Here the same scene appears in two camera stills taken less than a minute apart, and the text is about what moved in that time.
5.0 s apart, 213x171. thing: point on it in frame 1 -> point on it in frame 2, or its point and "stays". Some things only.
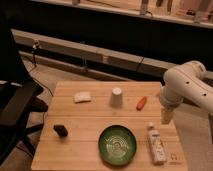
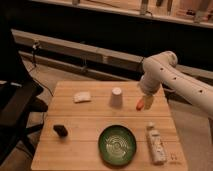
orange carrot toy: [141, 103] stays
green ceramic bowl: [117, 145] stays
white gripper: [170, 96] -> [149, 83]
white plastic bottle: [159, 156] stays
